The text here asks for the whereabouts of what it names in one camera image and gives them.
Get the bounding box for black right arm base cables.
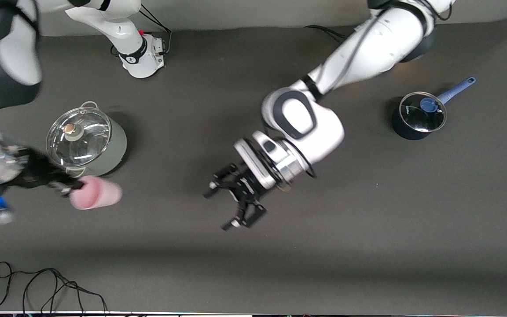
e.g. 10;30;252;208
137;4;173;56

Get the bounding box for dark grey table mat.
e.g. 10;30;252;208
0;17;507;314

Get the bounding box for glass lid with blue knob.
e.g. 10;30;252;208
399;92;448;133

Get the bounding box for glass stockpot lid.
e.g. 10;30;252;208
46;107;112;168

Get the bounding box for pink cup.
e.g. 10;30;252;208
70;175;123;210

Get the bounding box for thin black cable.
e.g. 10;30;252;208
0;261;109;315

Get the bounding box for black arm base cables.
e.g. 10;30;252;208
305;25;351;44
137;4;173;56

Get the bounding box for grey-green stockpot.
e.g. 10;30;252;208
47;101;127;178

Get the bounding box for black left arm base cables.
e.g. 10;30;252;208
305;25;351;44

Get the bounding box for dark blue saucepan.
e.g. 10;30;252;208
391;77;477;140

